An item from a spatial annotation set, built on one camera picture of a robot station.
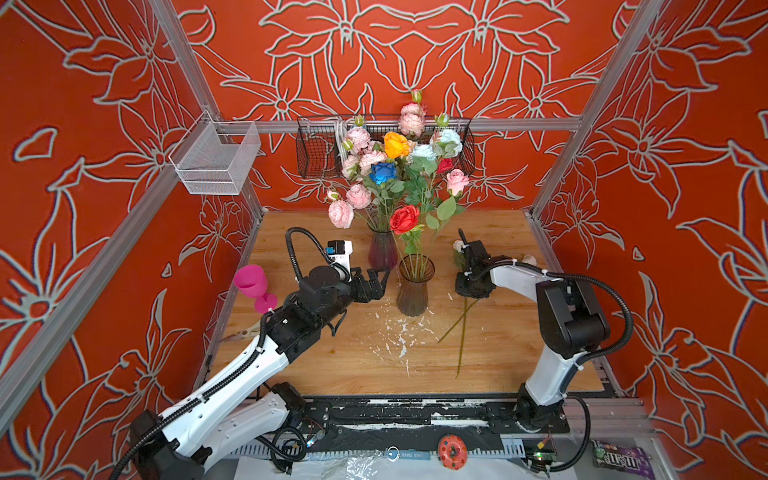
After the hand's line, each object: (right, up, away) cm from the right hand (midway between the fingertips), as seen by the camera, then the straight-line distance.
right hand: (459, 287), depth 97 cm
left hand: (-27, +9, -28) cm, 40 cm away
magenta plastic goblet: (-64, +4, -11) cm, 65 cm away
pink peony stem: (-32, +28, -17) cm, 46 cm away
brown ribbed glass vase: (-16, -1, -7) cm, 18 cm away
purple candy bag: (+31, -34, -30) cm, 55 cm away
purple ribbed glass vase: (-25, +12, -2) cm, 28 cm away
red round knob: (-9, -34, -29) cm, 45 cm away
